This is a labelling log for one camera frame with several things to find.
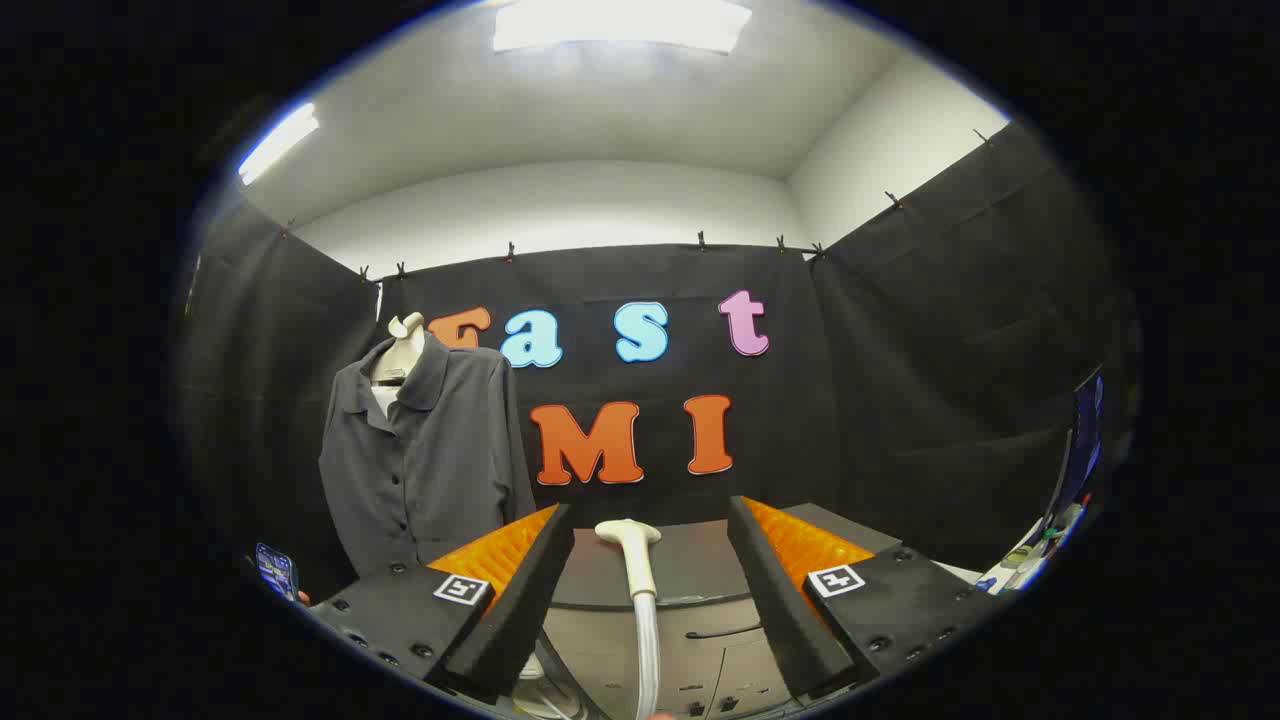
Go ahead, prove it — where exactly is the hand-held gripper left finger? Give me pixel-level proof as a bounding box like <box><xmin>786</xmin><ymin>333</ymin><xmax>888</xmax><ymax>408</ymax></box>
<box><xmin>308</xmin><ymin>503</ymin><xmax>577</xmax><ymax>701</ymax></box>

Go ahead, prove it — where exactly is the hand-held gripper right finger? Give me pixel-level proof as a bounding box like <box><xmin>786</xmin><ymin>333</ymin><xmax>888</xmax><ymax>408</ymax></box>
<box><xmin>727</xmin><ymin>495</ymin><xmax>1009</xmax><ymax>701</ymax></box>

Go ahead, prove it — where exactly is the cream garment steamer head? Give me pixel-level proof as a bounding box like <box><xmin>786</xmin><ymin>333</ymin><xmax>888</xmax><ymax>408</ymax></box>
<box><xmin>595</xmin><ymin>519</ymin><xmax>663</xmax><ymax>598</ymax></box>

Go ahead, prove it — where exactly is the dark grey button shirt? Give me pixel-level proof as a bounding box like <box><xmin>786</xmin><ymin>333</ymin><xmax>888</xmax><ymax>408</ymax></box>
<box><xmin>318</xmin><ymin>333</ymin><xmax>538</xmax><ymax>579</ymax></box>

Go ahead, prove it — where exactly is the cream clothes hanger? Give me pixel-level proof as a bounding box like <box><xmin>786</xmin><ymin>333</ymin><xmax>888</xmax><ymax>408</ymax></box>
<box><xmin>370</xmin><ymin>312</ymin><xmax>427</xmax><ymax>416</ymax></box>

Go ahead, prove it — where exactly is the black backdrop cloth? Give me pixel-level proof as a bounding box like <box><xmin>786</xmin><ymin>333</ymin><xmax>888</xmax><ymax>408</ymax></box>
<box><xmin>175</xmin><ymin>120</ymin><xmax>1141</xmax><ymax>601</ymax></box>

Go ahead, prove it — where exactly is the smartphone with lit screen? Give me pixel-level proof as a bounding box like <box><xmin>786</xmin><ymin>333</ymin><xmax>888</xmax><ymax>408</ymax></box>
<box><xmin>255</xmin><ymin>543</ymin><xmax>299</xmax><ymax>601</ymax></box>

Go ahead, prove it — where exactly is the ceiling light panel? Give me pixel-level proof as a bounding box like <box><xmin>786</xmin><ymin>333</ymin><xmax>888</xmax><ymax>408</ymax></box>
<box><xmin>493</xmin><ymin>0</ymin><xmax>753</xmax><ymax>56</ymax></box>
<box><xmin>238</xmin><ymin>103</ymin><xmax>321</xmax><ymax>186</ymax></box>

